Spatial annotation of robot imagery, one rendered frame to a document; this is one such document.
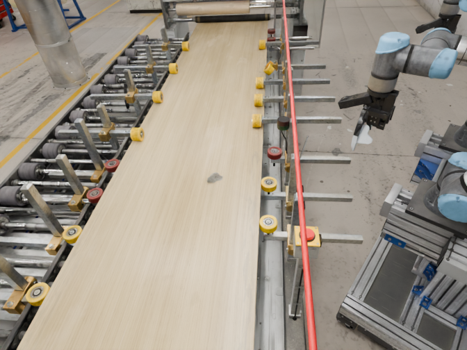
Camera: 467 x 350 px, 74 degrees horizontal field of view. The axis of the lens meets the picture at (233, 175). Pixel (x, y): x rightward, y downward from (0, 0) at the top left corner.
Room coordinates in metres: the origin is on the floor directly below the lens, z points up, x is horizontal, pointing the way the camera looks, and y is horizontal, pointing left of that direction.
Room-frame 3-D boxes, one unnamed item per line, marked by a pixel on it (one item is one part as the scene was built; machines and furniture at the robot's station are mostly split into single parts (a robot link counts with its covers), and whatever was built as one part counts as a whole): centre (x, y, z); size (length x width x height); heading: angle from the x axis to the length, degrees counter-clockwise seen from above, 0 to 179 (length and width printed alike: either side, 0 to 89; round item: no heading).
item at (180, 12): (3.71, -0.12, 1.05); 1.43 x 0.12 x 0.12; 81
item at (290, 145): (1.30, -0.31, 0.90); 0.04 x 0.04 x 0.48; 81
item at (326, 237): (0.83, -0.33, 0.80); 0.44 x 0.03 x 0.04; 81
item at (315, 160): (1.32, -0.43, 0.84); 0.43 x 0.03 x 0.04; 81
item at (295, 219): (0.80, -0.24, 0.88); 0.04 x 0.04 x 0.48; 81
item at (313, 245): (0.55, -0.20, 1.18); 0.07 x 0.07 x 0.08; 81
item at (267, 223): (0.86, -0.14, 0.85); 0.08 x 0.08 x 0.11
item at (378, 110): (0.84, -0.47, 1.46); 0.09 x 0.08 x 0.12; 48
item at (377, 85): (0.85, -0.46, 1.54); 0.08 x 0.08 x 0.05
